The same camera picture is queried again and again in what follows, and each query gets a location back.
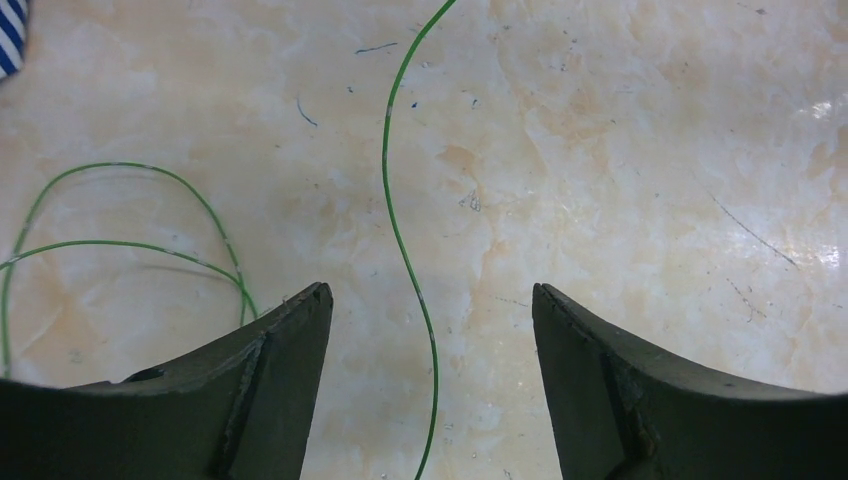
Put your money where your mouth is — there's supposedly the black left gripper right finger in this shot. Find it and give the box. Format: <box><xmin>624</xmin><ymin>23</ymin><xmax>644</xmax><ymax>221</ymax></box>
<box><xmin>532</xmin><ymin>284</ymin><xmax>847</xmax><ymax>479</ymax></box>

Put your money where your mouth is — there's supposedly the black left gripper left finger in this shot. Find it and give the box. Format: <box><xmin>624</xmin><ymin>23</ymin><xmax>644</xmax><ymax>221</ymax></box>
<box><xmin>1</xmin><ymin>283</ymin><xmax>334</xmax><ymax>479</ymax></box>

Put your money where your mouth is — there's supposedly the thin green wire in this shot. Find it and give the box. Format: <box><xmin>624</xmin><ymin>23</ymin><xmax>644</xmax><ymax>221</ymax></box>
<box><xmin>0</xmin><ymin>0</ymin><xmax>458</xmax><ymax>480</ymax></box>

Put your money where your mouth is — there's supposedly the blue white striped cloth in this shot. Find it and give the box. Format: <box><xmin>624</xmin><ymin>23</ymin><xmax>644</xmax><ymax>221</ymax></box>
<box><xmin>0</xmin><ymin>0</ymin><xmax>30</xmax><ymax>80</ymax></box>

